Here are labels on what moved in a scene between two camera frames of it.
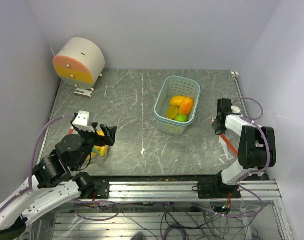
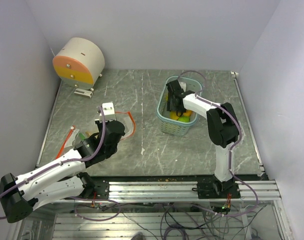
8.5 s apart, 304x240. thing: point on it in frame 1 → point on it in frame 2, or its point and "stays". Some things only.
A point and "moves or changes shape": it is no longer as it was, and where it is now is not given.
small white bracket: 83,92 stays
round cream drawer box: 79,61 stays
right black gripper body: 217,127 → 171,106
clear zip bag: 227,147 moves or changes shape
